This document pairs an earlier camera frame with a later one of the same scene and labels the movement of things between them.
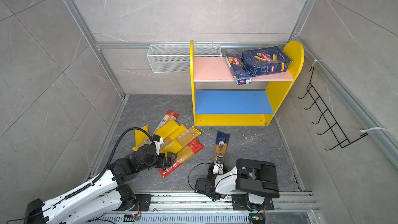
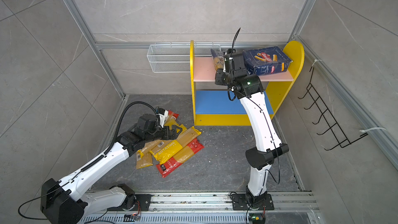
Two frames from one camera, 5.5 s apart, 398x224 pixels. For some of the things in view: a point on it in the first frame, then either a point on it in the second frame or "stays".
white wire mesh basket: [175, 58] stays
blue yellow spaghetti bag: [222, 140] → [218, 60]
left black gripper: [165, 164] → [168, 136]
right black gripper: [209, 174] → [219, 80]
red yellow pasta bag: [192, 147] stays
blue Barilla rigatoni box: [266, 60] stays
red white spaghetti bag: [169, 116] stays
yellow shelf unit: [239, 108] stays
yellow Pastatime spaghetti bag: [179, 141] stays
